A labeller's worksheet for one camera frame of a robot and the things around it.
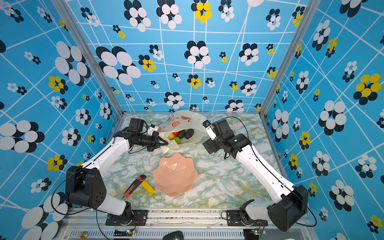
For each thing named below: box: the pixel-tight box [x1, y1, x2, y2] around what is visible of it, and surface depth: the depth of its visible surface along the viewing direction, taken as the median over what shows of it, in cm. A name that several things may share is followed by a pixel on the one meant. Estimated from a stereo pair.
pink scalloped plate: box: [152, 153, 198, 198], surface depth 87 cm
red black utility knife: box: [121, 174, 147, 201], surface depth 85 cm
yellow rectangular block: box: [140, 180, 155, 195], surface depth 84 cm
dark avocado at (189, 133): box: [184, 128, 194, 139], surface depth 106 cm
